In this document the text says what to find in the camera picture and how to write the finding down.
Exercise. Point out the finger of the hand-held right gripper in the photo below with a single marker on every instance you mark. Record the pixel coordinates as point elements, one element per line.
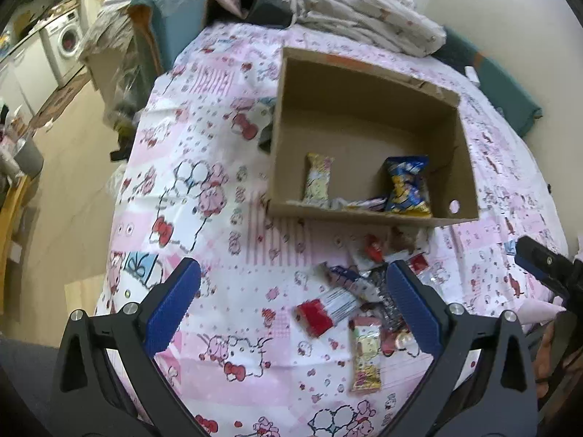
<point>546,264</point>

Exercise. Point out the grey bin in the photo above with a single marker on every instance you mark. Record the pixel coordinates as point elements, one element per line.
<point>29,157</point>

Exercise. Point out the small white item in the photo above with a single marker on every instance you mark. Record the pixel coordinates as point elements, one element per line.
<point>472,74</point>

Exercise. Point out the brown patterned floor mat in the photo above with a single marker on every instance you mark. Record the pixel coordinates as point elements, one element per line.
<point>59,98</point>

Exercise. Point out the person's grey trousers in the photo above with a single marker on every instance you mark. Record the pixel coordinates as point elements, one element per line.
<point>22,373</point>

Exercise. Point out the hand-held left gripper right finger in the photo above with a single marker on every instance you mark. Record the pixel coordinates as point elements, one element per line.
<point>416,309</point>

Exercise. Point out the white base cabinet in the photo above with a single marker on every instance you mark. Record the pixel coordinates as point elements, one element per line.
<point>27,73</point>

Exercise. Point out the dark brown red snack packet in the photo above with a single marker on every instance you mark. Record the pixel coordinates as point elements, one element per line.
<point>416,262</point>

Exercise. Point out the brown cardboard box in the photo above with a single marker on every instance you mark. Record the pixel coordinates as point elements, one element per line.
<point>364,123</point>

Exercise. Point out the small red snack packet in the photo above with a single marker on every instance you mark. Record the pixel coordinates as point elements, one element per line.
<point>375,250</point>

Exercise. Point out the crumpled printed duvet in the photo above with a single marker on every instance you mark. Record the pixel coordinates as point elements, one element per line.
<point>373,18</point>

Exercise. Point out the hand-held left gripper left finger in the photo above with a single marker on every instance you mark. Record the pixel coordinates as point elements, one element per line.
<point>173,305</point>

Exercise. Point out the grey cloth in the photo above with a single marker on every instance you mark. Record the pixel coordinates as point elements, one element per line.
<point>266,139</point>

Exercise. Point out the yellow bear print snack packet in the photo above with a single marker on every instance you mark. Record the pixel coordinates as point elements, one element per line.
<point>366,359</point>
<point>318,177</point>

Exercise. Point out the white printed label packet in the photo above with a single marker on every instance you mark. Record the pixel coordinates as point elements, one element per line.
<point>433,277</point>

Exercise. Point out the purple white small packet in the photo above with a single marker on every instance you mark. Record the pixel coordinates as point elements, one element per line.
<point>369,202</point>

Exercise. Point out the white washing machine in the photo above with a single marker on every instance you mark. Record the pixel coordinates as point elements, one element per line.
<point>63,41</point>

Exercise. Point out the teal padded headboard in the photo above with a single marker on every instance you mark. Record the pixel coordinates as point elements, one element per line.
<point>496,82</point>

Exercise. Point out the red snack packet white label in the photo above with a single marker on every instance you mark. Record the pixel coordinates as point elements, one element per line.
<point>314,316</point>

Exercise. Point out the pink cartoon printed bedsheet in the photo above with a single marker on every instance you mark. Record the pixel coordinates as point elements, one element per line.
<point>227,168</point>

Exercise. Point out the black cloth pile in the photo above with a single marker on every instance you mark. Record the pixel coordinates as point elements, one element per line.
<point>268,4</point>

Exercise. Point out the blue white snack packet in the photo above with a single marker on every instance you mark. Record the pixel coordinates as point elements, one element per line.
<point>346,274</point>

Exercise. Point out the blue yellow chip bag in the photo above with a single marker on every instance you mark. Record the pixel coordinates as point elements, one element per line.
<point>405,186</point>

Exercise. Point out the beige patterned cloth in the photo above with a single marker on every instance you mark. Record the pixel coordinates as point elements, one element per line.
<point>109,32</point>

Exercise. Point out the pale pink cloth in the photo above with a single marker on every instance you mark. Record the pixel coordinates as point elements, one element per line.
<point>537,312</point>

